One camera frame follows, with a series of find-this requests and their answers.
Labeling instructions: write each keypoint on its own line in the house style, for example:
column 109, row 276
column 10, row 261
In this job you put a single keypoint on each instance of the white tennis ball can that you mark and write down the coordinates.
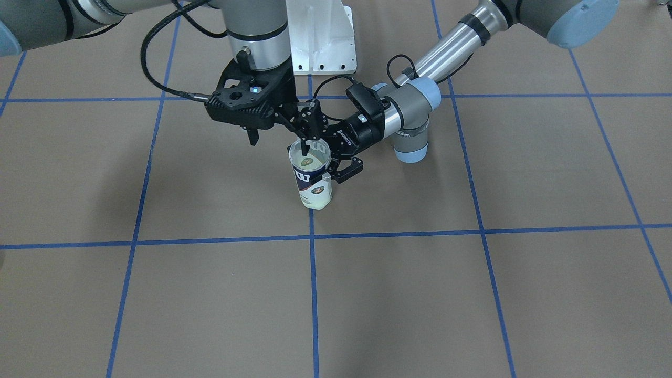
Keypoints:
column 315, row 188

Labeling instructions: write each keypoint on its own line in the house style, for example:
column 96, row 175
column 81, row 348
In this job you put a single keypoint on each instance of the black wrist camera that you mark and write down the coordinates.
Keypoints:
column 219, row 104
column 367, row 101

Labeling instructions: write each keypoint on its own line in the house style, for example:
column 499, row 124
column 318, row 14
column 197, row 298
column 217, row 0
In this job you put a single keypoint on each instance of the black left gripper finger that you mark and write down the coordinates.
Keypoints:
column 342, row 175

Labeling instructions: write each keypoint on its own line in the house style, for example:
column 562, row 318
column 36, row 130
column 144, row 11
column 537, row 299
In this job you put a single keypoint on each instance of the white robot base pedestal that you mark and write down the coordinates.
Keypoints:
column 322, row 38

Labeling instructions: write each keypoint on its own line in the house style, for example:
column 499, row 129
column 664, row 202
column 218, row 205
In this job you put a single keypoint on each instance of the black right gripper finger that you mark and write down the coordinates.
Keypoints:
column 253, row 134
column 307, row 123

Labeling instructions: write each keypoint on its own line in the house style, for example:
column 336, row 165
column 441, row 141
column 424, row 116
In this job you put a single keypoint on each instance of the yellow tennis ball number three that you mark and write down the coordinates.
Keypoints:
column 308, row 163

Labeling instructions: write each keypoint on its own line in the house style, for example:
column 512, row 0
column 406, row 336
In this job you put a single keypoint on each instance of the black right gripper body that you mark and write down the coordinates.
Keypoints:
column 284, row 87

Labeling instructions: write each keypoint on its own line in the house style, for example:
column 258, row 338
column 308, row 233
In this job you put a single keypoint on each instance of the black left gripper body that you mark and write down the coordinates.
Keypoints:
column 360, row 132

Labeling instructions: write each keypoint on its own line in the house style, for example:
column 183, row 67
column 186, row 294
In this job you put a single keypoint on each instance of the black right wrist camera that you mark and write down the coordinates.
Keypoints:
column 219, row 104

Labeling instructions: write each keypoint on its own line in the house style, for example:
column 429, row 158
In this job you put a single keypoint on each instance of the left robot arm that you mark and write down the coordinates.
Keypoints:
column 400, row 109

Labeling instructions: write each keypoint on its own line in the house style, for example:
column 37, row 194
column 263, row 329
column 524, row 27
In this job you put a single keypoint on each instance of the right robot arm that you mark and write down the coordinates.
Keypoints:
column 257, row 30

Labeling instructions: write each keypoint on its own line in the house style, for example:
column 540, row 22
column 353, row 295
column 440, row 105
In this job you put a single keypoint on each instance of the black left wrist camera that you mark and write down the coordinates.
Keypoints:
column 367, row 101

